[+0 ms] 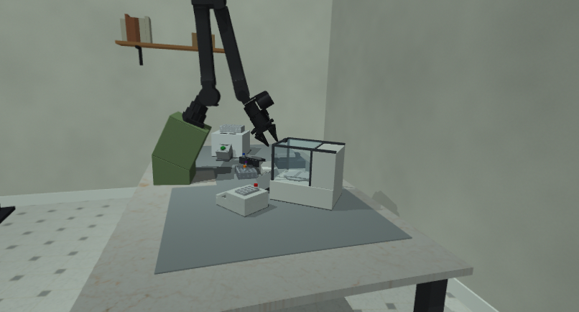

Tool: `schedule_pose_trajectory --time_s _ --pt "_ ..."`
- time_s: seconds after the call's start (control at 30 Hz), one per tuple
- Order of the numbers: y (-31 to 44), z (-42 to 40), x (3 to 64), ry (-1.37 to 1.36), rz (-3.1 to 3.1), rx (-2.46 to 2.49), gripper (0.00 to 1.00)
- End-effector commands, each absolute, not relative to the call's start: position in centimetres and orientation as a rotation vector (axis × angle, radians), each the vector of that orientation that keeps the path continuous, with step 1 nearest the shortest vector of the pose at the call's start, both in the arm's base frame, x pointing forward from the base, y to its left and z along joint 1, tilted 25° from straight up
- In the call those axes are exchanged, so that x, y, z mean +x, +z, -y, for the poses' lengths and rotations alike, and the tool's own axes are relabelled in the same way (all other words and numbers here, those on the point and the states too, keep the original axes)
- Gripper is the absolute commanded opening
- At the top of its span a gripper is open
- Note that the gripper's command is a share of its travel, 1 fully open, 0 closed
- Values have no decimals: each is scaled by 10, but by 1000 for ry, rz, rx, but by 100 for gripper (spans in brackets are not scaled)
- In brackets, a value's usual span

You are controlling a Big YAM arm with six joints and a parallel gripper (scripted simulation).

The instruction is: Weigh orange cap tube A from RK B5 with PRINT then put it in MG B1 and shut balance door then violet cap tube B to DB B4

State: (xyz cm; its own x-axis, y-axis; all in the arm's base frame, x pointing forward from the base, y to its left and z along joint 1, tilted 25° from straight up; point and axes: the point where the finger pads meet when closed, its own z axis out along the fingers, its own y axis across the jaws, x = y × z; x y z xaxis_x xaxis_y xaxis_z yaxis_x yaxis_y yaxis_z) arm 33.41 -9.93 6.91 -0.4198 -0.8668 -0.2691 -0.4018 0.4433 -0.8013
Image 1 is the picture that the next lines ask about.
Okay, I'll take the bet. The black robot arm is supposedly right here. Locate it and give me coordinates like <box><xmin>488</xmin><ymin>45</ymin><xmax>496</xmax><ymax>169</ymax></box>
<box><xmin>182</xmin><ymin>0</ymin><xmax>274</xmax><ymax>129</ymax></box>

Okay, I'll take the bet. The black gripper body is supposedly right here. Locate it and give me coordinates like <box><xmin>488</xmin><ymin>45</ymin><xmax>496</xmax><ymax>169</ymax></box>
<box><xmin>250</xmin><ymin>112</ymin><xmax>274</xmax><ymax>135</ymax></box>

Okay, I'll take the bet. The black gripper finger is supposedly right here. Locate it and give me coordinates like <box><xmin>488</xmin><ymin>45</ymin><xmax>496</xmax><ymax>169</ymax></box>
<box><xmin>255</xmin><ymin>132</ymin><xmax>269</xmax><ymax>147</ymax></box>
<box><xmin>268</xmin><ymin>124</ymin><xmax>278</xmax><ymax>142</ymax></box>

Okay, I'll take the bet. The grey bench mat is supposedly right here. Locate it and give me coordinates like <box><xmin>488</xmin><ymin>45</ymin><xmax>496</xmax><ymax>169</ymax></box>
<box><xmin>154</xmin><ymin>146</ymin><xmax>412</xmax><ymax>275</ymax></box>

